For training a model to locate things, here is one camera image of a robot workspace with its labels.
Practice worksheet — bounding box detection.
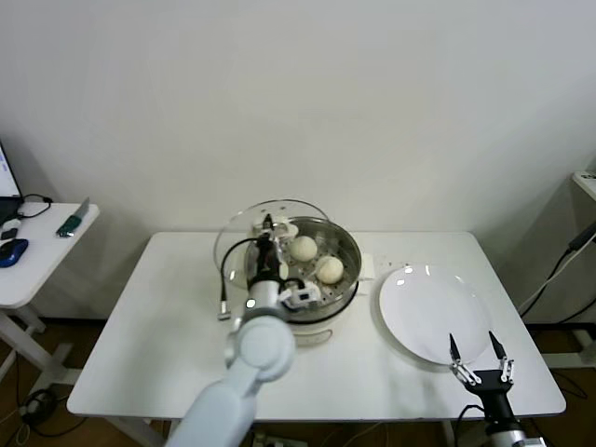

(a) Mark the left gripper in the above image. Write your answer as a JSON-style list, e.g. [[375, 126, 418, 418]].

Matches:
[[253, 212, 287, 284]]

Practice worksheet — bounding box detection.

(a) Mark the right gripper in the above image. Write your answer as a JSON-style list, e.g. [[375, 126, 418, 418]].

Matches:
[[447, 329, 517, 424]]

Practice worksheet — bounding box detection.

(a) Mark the white steamed baozi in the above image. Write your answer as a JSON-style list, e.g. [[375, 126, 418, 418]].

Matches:
[[315, 256, 345, 286], [291, 235, 319, 264]]

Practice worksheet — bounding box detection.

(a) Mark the round glass lid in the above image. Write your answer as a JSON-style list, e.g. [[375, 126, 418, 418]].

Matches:
[[212, 198, 330, 294]]

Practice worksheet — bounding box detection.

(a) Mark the stainless steel steamer basket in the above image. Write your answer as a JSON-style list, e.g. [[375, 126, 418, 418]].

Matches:
[[244, 216, 376, 322]]

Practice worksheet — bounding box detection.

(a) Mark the white round plate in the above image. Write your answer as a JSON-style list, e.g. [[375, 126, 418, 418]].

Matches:
[[377, 264, 494, 367]]

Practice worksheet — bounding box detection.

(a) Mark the white furniture floor foot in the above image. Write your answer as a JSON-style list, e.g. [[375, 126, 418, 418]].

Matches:
[[541, 327, 596, 370]]

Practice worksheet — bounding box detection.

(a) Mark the cream electric cooking pot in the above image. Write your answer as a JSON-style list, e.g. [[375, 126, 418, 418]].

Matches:
[[246, 278, 360, 349]]

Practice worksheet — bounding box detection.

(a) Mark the dark power adapter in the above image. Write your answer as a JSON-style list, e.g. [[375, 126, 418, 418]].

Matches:
[[566, 229, 596, 253]]

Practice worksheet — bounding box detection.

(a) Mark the grey floor power strip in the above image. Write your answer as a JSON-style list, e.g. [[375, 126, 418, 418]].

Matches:
[[253, 432, 300, 447]]

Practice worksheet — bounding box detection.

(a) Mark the white side table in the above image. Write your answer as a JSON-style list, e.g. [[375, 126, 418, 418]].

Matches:
[[0, 201, 101, 390]]

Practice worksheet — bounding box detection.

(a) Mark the blue computer mouse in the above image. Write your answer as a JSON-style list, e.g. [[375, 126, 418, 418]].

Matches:
[[0, 237, 29, 269]]

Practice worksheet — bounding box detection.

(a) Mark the black laptop computer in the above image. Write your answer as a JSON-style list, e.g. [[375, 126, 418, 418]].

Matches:
[[0, 139, 24, 224]]

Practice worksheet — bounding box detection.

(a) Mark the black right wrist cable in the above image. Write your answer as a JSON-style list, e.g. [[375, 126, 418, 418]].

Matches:
[[453, 402, 486, 430]]

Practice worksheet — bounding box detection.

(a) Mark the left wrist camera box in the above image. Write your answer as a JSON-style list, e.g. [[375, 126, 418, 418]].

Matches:
[[280, 278, 323, 312]]

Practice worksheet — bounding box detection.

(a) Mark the black hanging cable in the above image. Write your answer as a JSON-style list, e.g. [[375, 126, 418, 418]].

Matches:
[[518, 251, 596, 326]]

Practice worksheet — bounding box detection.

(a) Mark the white hanging cable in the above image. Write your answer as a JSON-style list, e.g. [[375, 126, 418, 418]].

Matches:
[[518, 251, 575, 318]]

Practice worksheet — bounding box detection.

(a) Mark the green handled knife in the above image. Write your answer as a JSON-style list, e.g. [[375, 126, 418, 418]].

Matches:
[[55, 196, 90, 239]]

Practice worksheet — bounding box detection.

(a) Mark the thin black desk cable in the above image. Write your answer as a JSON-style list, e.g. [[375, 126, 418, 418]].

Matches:
[[16, 192, 53, 221]]

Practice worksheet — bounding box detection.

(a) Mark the black floor cable bundle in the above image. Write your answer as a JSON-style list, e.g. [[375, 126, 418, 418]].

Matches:
[[17, 384, 89, 440]]

